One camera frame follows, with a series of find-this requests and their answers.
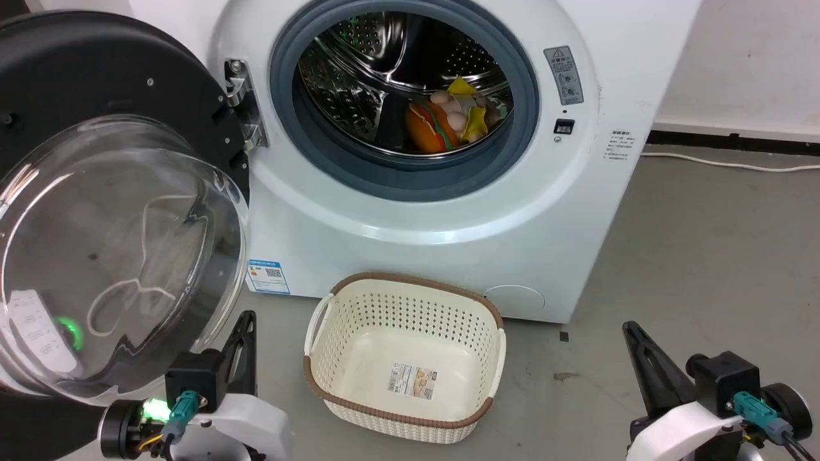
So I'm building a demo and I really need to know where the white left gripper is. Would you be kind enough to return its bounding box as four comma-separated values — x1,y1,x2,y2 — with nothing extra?
98,310,295,461

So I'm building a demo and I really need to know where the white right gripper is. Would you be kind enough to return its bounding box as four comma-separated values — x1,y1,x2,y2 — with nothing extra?
622,321,814,461

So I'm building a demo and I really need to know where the white front-load washing machine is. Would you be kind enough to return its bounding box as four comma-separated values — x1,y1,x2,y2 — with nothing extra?
128,0,703,325

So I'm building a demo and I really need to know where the metal door hinge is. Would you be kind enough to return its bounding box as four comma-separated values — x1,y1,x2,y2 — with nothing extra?
224,58,269,152

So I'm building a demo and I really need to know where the black washer door glass bowl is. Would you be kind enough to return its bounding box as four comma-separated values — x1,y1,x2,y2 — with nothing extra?
0,10,257,461

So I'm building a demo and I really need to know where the blue energy label sticker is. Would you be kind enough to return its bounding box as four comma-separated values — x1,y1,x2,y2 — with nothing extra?
246,259,291,296

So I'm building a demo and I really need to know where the cream laundry basket brown rim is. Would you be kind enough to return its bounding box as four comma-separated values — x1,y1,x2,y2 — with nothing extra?
303,271,507,446

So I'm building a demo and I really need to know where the round white filter cover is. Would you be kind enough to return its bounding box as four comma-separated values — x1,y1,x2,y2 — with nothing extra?
481,284,547,321

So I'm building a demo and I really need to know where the paper product label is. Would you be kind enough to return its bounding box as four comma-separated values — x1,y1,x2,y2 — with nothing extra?
385,361,438,401

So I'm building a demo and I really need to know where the small printed text label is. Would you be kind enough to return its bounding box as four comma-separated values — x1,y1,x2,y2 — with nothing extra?
603,129,637,163

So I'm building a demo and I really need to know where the black baseboard strip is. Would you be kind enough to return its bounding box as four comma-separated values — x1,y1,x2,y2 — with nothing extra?
645,129,820,158

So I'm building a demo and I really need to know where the orange plush toy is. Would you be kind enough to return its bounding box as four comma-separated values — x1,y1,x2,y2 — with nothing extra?
404,100,461,155

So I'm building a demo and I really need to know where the grey warning sticker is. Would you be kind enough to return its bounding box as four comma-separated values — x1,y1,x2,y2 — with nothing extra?
543,45,586,107

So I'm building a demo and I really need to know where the doll with yellow clothes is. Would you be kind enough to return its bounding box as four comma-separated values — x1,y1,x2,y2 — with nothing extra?
429,76,511,145

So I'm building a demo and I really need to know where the stainless steel washer drum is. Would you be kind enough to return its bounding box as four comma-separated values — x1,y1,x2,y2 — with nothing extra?
297,11,514,158

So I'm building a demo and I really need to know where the teal plug left gripper cable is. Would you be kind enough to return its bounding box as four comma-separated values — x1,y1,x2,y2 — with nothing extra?
137,389,201,459

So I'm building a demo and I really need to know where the teal plug gripper cable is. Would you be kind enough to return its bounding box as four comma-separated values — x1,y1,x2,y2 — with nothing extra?
733,391,820,461
137,389,201,459

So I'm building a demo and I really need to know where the teal plug right gripper cable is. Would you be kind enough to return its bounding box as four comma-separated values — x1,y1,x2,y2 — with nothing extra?
733,391,820,461

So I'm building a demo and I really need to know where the white floor cable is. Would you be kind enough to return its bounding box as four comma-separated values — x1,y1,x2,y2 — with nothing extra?
640,150,820,174

